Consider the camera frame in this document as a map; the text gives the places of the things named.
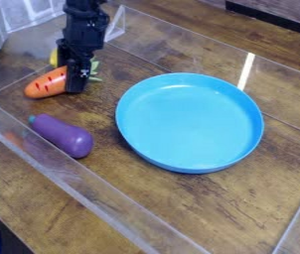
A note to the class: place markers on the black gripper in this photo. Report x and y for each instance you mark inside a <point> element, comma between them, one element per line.
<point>84,33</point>

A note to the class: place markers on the orange toy carrot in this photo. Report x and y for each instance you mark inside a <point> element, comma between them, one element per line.
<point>49,84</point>

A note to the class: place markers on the blue round tray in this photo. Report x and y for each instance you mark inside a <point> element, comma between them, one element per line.
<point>189,122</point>

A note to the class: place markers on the yellow toy lemon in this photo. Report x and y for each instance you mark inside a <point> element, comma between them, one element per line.
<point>54,58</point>

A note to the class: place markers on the white sheer curtain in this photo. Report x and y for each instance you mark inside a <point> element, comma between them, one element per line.
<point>21,14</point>

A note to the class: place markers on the purple toy eggplant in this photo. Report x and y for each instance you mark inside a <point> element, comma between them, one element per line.
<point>70,138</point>

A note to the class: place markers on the dark bar at back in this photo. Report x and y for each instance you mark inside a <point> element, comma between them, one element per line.
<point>263,16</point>

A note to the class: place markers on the clear acrylic enclosure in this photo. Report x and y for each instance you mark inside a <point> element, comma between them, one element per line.
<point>109,203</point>

